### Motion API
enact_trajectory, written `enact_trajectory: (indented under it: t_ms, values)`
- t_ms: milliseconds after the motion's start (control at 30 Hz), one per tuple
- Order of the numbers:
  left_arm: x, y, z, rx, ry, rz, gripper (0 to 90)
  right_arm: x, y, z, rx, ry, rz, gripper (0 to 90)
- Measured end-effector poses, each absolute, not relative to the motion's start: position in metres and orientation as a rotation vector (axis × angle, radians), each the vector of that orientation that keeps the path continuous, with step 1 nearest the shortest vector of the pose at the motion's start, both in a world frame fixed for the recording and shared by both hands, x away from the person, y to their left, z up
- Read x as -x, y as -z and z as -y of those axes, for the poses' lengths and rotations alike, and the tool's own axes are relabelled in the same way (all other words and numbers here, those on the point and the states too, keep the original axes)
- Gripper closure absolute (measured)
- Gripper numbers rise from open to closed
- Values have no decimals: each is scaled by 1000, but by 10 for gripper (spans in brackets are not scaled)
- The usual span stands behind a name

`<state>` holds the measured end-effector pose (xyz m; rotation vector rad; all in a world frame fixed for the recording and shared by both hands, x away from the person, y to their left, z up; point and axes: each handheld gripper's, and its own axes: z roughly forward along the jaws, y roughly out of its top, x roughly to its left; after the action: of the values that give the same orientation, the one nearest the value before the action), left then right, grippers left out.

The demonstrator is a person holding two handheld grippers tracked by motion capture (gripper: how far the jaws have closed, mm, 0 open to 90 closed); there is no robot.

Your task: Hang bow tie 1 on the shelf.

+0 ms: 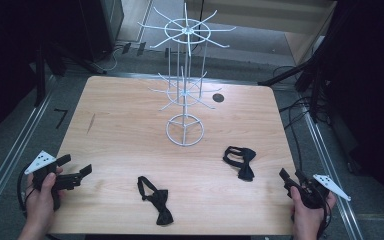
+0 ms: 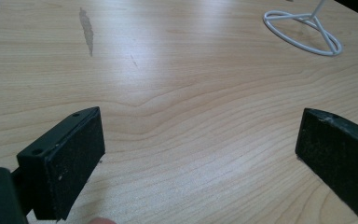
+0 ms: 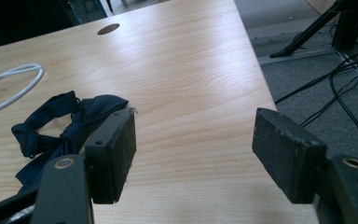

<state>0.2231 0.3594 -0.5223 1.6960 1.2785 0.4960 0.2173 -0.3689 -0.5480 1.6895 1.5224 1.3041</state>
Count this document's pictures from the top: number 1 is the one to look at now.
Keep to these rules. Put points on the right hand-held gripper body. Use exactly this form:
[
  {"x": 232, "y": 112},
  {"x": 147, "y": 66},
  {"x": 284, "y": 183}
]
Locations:
[{"x": 330, "y": 185}]

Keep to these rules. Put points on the dark curtain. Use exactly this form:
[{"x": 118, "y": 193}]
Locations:
[
  {"x": 6, "y": 66},
  {"x": 373, "y": 83}
]

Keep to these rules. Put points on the black bow tie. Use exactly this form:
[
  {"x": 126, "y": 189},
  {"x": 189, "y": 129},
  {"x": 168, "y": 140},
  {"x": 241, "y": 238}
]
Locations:
[
  {"x": 246, "y": 171},
  {"x": 163, "y": 213}
]

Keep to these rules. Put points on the person's left hand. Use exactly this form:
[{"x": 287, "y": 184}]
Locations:
[{"x": 41, "y": 206}]

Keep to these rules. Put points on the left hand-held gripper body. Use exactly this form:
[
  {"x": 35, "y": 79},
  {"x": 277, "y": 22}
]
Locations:
[{"x": 41, "y": 161}]

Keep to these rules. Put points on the dark round table grommet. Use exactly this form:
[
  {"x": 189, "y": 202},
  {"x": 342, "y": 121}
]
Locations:
[{"x": 218, "y": 97}]

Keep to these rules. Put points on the person's right hand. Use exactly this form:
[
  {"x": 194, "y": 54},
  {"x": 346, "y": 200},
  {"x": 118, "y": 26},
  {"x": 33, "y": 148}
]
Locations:
[{"x": 308, "y": 220}]

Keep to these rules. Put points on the black metal stand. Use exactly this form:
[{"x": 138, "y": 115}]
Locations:
[
  {"x": 316, "y": 83},
  {"x": 40, "y": 76}
]

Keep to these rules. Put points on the black cabinet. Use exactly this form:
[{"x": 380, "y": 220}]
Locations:
[{"x": 103, "y": 26}]

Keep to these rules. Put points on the metal floor rail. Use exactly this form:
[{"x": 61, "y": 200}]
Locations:
[
  {"x": 13, "y": 150},
  {"x": 326, "y": 166}
]

